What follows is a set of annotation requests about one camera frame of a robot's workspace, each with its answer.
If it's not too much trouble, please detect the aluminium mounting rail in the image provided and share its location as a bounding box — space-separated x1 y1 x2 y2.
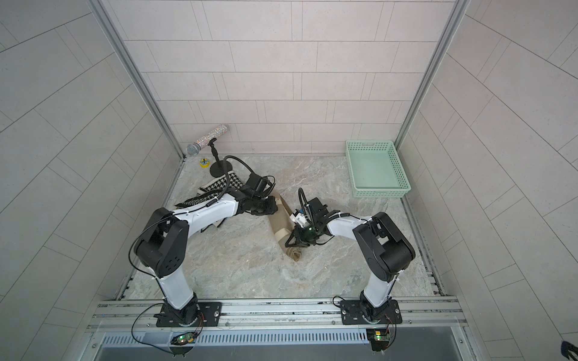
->
84 296 468 332

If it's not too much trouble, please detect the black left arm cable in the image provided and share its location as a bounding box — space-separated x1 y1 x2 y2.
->
180 155 256 213

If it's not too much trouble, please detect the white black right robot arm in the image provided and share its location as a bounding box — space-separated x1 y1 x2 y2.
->
285 198 415 321

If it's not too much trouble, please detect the mint green plastic basket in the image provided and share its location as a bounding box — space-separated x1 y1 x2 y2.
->
346 140 411 199

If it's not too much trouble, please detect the left green circuit board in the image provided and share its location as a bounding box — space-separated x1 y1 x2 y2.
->
170 332 198 346

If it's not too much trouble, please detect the black white houndstooth scarf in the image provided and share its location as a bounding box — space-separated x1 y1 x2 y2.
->
175 170 247 233

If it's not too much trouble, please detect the green circuit board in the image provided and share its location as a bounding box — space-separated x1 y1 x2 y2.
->
366 329 392 352
170 332 198 346

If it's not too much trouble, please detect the right green circuit board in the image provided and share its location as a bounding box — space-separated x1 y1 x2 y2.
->
366 329 392 352

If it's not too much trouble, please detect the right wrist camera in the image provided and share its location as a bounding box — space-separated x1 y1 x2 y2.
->
290 210 309 228

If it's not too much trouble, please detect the black round microphone stand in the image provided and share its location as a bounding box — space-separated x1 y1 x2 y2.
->
208 138 233 178

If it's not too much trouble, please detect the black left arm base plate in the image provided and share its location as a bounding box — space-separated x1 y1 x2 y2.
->
154 302 223 327

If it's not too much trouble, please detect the glittery silver microphone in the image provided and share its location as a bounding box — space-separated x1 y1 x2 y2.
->
186 124 229 156

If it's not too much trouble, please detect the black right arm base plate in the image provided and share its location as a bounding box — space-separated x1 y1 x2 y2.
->
338 299 403 325

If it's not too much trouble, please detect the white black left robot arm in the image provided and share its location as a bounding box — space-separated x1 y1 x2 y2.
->
132 173 278 326

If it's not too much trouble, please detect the brown beige plaid scarf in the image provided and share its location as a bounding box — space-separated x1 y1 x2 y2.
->
268 191 302 262

